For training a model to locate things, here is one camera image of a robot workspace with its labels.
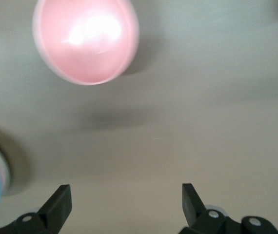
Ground pink bowl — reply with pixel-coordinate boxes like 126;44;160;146
31;0;140;86

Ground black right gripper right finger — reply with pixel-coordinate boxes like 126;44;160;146
179;182;278;234

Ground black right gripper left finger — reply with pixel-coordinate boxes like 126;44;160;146
0;184;73;234

